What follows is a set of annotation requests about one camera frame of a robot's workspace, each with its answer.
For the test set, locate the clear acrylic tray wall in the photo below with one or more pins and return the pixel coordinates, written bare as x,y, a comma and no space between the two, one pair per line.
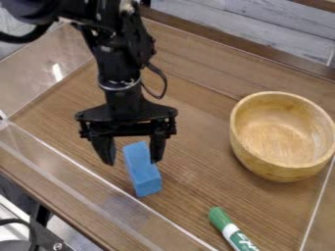
210,77

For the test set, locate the green dry erase marker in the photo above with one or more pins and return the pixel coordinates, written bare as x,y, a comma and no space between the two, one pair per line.
233,234

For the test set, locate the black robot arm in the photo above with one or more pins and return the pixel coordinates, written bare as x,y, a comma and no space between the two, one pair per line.
123,47

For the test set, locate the brown wooden bowl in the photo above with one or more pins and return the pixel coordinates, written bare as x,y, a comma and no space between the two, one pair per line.
282,136

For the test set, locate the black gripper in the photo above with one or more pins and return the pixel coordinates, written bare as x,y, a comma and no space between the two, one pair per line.
127,115

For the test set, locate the blue rectangular block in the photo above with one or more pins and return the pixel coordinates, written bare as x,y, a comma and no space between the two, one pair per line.
143,172

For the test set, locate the black table leg frame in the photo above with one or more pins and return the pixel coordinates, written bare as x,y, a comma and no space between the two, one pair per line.
42,239

